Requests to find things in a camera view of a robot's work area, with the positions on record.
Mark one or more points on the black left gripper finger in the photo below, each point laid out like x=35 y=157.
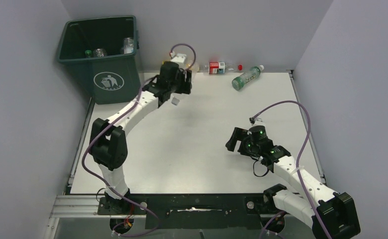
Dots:
x=188 y=78
x=185 y=89

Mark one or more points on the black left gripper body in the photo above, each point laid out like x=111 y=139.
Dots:
x=180 y=77

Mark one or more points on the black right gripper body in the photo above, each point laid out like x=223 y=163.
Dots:
x=247 y=148

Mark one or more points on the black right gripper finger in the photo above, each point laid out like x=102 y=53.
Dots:
x=239 y=134
x=231 y=144

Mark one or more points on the green tinted bottle white cap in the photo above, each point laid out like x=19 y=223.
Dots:
x=245 y=78

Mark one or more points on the blue label crushed bottle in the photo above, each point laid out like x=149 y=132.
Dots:
x=100 y=52

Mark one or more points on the dark green label bottle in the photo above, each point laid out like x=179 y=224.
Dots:
x=88 y=54

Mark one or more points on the clear unlabelled bottle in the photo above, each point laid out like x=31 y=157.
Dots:
x=175 y=101

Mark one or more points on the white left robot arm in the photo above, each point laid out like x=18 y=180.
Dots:
x=108 y=144

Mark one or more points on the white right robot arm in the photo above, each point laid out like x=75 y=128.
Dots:
x=328 y=213

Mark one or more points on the dark green trash bin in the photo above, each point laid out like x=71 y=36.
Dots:
x=113 y=79

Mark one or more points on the yellow juice bottle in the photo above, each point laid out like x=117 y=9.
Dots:
x=194 y=67

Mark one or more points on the red label bottle red cap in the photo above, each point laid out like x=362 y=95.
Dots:
x=221 y=68

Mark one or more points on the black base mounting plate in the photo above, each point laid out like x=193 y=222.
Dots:
x=192 y=211

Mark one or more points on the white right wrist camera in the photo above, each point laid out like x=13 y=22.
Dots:
x=256 y=121

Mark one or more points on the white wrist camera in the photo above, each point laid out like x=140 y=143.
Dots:
x=256 y=121
x=179 y=58

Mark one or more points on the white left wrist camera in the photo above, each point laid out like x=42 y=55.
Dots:
x=179 y=58

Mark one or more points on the aluminium frame rail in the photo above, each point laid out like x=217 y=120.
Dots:
x=73 y=206

